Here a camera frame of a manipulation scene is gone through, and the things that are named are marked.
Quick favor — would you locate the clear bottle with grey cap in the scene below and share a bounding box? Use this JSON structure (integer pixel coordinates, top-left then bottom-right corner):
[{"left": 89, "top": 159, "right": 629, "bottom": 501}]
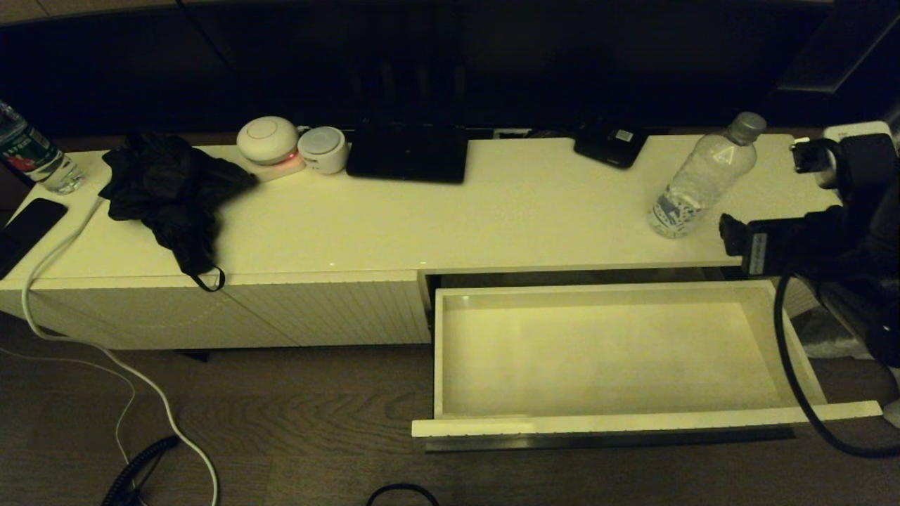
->
[{"left": 647, "top": 111, "right": 767, "bottom": 240}]

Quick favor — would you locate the white drawer with dark handle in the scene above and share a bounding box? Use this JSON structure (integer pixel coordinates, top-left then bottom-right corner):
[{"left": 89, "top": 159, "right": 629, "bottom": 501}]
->
[{"left": 410, "top": 280, "right": 883, "bottom": 450}]

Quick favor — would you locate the white low cabinet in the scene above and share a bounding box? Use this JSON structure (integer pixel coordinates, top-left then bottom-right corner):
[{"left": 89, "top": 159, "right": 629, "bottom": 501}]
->
[{"left": 0, "top": 134, "right": 885, "bottom": 373}]

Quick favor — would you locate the grey curtain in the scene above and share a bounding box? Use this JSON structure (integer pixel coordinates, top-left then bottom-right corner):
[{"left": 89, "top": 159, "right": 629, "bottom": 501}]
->
[{"left": 802, "top": 98, "right": 900, "bottom": 428}]

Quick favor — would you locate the small black device with sticker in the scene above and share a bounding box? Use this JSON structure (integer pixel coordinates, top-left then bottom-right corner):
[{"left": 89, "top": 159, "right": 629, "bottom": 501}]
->
[{"left": 573, "top": 126, "right": 649, "bottom": 170}]

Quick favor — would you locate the large black television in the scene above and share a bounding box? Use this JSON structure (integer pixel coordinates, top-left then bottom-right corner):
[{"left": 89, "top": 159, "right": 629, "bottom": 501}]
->
[{"left": 0, "top": 6, "right": 834, "bottom": 136}]

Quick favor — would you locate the black rectangular set-top box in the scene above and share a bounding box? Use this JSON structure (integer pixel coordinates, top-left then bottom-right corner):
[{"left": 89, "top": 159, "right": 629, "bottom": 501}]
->
[{"left": 346, "top": 121, "right": 469, "bottom": 186}]

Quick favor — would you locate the white ribbed cabinet front panel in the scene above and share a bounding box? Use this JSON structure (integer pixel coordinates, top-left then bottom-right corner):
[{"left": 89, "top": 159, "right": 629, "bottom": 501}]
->
[
  {"left": 225, "top": 271, "right": 432, "bottom": 349},
  {"left": 0, "top": 275, "right": 300, "bottom": 351}
]

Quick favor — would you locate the white cylindrical speaker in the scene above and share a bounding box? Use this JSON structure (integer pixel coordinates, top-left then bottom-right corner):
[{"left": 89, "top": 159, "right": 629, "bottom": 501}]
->
[{"left": 297, "top": 127, "right": 349, "bottom": 176}]

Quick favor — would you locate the white power strip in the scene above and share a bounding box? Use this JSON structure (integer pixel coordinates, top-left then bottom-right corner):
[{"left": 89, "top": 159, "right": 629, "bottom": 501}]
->
[{"left": 243, "top": 151, "right": 308, "bottom": 185}]

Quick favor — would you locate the white dome-shaped device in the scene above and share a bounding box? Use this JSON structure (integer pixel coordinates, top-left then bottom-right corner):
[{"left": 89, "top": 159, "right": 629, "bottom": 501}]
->
[{"left": 236, "top": 117, "right": 300, "bottom": 167}]

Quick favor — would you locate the black smartphone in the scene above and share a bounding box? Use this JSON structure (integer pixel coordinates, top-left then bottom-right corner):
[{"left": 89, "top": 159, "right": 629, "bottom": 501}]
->
[{"left": 0, "top": 199, "right": 70, "bottom": 280}]

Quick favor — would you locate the water bottle with red label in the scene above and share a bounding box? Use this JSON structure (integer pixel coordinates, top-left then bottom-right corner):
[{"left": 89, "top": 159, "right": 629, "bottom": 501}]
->
[{"left": 0, "top": 98, "right": 87, "bottom": 195}]

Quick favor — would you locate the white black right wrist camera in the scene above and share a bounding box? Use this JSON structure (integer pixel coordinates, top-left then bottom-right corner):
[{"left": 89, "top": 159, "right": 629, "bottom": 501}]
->
[{"left": 819, "top": 121, "right": 899, "bottom": 205}]

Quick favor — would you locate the black rectangular frame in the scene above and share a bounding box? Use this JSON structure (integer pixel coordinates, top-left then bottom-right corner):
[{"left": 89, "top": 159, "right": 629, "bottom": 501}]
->
[{"left": 770, "top": 0, "right": 900, "bottom": 96}]

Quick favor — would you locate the black floor cable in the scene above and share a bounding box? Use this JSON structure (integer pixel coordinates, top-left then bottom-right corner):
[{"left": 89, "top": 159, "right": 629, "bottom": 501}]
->
[{"left": 366, "top": 483, "right": 440, "bottom": 506}]

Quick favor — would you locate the thin white cable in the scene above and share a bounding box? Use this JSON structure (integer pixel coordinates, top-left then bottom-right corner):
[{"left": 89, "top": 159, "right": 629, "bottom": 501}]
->
[{"left": 0, "top": 344, "right": 138, "bottom": 466}]

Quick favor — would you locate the black coiled cable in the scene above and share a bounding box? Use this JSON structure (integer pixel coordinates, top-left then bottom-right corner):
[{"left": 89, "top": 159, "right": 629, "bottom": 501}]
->
[{"left": 102, "top": 434, "right": 182, "bottom": 506}]

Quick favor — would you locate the thick white cable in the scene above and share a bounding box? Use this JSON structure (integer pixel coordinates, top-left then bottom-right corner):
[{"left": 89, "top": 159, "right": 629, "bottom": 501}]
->
[{"left": 22, "top": 195, "right": 220, "bottom": 506}]

